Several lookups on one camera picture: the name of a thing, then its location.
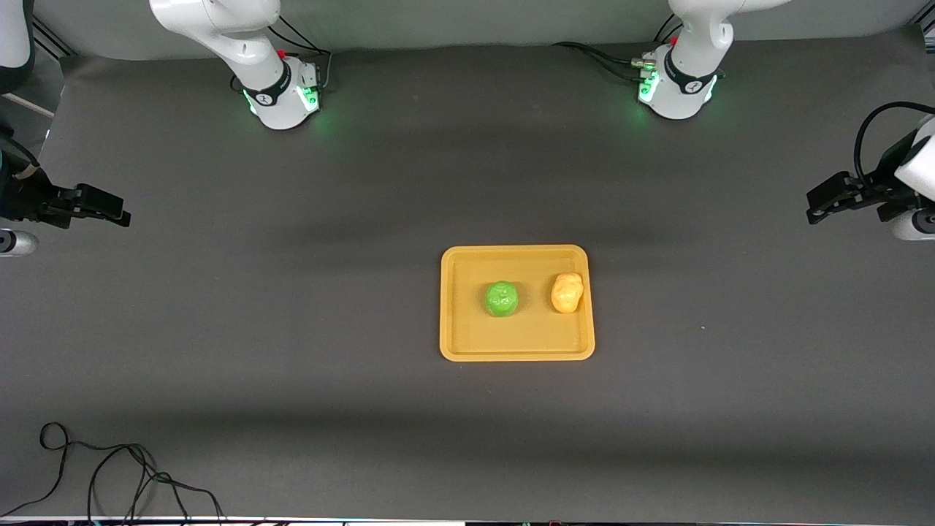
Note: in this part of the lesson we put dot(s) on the dark grey table cover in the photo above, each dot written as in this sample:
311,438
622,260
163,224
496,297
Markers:
365,409

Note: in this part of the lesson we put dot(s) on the light wooden strip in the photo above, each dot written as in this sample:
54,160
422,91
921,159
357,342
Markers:
36,108

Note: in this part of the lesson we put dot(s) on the yellow plastic tray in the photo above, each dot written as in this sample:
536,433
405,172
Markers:
467,336

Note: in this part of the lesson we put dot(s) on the yellow toy potato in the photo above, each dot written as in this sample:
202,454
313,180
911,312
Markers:
567,292

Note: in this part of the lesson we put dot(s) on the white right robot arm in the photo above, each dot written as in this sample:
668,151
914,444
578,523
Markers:
248,44

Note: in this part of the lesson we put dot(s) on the green toy apple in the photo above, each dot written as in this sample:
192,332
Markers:
502,299

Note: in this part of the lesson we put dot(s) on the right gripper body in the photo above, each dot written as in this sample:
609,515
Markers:
28,199

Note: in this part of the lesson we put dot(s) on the dark metal frame rail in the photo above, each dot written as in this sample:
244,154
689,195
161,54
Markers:
55,40

